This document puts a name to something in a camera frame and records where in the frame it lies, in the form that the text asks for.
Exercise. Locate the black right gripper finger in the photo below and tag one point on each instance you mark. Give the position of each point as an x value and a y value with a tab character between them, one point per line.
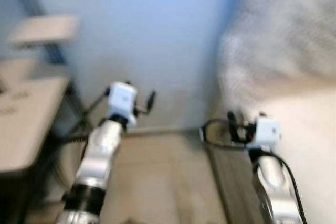
231	119

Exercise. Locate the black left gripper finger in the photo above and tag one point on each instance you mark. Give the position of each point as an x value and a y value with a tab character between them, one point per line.
151	102

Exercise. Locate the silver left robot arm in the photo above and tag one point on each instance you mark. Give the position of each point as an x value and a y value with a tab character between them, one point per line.
100	153

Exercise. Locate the white quilted mattress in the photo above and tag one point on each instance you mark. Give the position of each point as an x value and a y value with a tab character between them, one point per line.
310	150

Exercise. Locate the grey speckled blanket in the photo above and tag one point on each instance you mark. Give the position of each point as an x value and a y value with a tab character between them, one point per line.
283	35

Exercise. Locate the beige shelf board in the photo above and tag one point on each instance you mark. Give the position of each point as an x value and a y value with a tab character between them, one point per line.
44	29

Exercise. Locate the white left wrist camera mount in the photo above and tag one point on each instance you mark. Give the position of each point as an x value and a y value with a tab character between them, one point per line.
122	100

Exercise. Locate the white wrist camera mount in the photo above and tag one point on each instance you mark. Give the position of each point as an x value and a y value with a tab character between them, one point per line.
268	129
122	100

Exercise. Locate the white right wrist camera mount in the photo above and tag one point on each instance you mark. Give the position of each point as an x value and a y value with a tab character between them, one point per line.
268	129

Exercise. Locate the beige desk with black frame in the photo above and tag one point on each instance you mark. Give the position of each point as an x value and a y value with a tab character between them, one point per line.
26	114

